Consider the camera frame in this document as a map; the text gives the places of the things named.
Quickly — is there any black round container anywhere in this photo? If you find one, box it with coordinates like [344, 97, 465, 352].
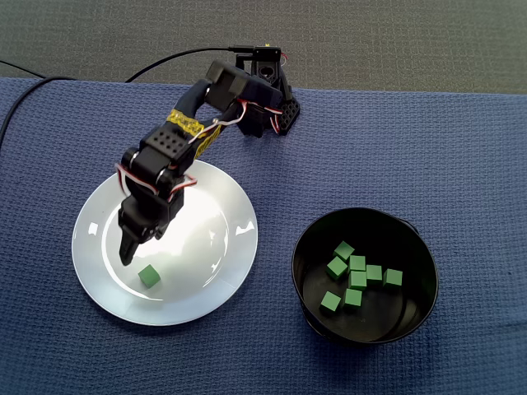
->
[291, 207, 440, 346]

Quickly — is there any long black cable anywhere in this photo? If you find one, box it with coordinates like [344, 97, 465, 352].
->
[0, 44, 256, 143]

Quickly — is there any thin black cable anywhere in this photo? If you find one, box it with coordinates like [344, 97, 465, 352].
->
[0, 59, 47, 79]

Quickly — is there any blue waffle cloth mat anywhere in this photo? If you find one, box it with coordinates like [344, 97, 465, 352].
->
[0, 77, 527, 395]

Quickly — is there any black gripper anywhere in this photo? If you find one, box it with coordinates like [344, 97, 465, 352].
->
[117, 187, 185, 267]

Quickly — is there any white round plate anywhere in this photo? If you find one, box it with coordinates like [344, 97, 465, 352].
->
[71, 156, 259, 328]

